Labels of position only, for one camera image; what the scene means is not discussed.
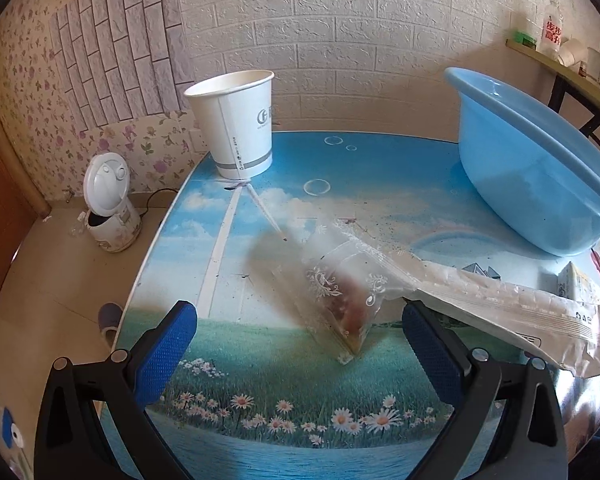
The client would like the Face tissue pack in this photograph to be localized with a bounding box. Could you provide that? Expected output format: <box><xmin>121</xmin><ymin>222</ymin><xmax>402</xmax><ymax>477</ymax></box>
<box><xmin>557</xmin><ymin>261</ymin><xmax>600</xmax><ymax>304</ymax></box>

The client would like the yellow folding side table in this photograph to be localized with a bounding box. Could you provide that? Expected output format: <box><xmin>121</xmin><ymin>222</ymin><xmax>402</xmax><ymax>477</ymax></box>
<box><xmin>505</xmin><ymin>39</ymin><xmax>600</xmax><ymax>148</ymax></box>

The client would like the white paper cup on table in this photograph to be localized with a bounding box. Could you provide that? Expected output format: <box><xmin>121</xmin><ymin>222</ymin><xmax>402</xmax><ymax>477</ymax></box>
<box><xmin>184</xmin><ymin>70</ymin><xmax>275</xmax><ymax>181</ymax></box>

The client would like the white electric rice cooker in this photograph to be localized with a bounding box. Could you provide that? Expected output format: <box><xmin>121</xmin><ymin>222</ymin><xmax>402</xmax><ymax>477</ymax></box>
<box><xmin>83</xmin><ymin>152</ymin><xmax>142</xmax><ymax>254</ymax></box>

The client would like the light blue plastic basin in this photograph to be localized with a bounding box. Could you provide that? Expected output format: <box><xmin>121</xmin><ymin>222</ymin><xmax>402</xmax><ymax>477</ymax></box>
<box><xmin>444</xmin><ymin>67</ymin><xmax>600</xmax><ymax>257</ymax></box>

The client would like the clear bottle red label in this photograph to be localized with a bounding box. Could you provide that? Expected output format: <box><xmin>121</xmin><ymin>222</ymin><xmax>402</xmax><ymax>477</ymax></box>
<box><xmin>536</xmin><ymin>0</ymin><xmax>564</xmax><ymax>60</ymax></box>

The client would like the small green box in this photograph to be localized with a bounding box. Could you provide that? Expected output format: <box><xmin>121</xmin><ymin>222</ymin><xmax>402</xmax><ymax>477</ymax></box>
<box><xmin>513</xmin><ymin>30</ymin><xmax>536</xmax><ymax>50</ymax></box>

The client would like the black power cable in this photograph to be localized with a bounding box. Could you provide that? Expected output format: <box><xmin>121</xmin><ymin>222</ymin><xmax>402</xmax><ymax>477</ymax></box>
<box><xmin>142</xmin><ymin>186</ymin><xmax>182</xmax><ymax>214</ymax></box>

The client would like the upright paper cup on shelf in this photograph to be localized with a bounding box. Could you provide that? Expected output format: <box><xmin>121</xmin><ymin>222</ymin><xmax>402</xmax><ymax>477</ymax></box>
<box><xmin>585</xmin><ymin>48</ymin><xmax>600</xmax><ymax>87</ymax></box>

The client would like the long white paper wrapper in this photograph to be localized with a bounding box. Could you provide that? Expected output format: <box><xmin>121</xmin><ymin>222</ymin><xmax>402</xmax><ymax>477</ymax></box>
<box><xmin>385</xmin><ymin>252</ymin><xmax>600</xmax><ymax>378</ymax></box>

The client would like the clear zip bag with food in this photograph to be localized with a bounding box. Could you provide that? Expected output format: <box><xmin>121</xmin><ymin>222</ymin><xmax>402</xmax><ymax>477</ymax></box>
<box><xmin>272</xmin><ymin>219</ymin><xmax>417</xmax><ymax>365</ymax></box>

